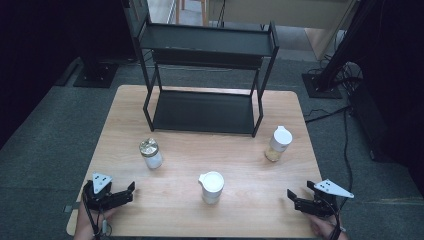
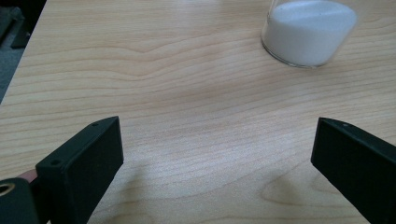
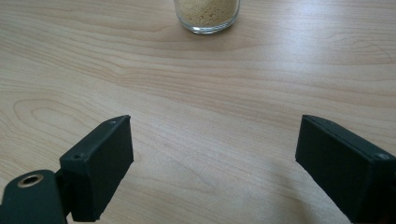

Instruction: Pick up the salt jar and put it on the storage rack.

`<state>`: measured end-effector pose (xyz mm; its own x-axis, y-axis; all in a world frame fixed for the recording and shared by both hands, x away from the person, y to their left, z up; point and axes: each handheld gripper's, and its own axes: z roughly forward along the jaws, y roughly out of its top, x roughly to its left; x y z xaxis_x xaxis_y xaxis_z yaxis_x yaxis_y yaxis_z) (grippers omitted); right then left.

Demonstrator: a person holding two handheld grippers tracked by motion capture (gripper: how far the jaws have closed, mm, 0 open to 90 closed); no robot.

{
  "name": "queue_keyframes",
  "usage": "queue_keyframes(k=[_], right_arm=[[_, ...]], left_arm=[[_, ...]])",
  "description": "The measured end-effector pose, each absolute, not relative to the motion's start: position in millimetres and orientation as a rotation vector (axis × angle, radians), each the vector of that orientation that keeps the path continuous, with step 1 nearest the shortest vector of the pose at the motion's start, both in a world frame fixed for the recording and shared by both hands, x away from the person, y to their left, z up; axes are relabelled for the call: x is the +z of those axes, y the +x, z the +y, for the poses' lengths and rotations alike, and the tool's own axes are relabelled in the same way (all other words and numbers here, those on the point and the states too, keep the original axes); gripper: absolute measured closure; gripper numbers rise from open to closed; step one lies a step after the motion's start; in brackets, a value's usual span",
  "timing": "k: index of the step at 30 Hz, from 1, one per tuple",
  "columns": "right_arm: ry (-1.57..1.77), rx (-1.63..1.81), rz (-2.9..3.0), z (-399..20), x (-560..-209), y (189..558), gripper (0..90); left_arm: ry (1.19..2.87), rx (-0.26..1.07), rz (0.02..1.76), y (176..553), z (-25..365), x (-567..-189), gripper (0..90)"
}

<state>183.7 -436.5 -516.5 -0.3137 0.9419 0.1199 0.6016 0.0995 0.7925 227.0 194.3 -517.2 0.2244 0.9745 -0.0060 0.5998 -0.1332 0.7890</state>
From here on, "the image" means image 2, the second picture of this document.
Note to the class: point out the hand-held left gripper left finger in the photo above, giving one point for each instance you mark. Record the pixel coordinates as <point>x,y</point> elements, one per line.
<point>81,168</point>

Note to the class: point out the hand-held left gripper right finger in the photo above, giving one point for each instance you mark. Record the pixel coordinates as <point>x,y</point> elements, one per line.
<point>358,165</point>

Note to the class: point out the glass jar of white powder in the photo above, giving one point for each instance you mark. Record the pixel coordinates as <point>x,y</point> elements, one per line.
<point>308,34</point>

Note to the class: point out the black stand base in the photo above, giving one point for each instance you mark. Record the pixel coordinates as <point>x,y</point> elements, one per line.
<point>21,39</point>

